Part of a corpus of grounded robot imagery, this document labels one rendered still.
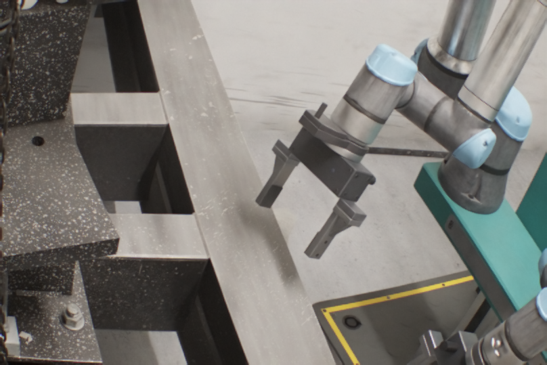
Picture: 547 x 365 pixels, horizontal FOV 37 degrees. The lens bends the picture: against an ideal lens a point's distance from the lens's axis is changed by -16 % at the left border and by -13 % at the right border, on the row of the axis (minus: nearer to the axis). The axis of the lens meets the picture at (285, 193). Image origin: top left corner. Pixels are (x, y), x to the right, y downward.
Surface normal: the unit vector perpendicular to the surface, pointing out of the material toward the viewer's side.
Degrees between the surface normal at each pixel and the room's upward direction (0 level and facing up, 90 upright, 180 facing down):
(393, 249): 0
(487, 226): 0
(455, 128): 67
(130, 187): 90
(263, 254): 0
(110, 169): 90
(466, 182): 72
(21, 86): 90
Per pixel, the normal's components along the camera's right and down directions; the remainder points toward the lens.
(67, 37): 0.48, 0.68
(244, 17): 0.29, 0.69
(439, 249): 0.29, -0.72
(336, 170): -0.65, -0.16
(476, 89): -0.52, 0.04
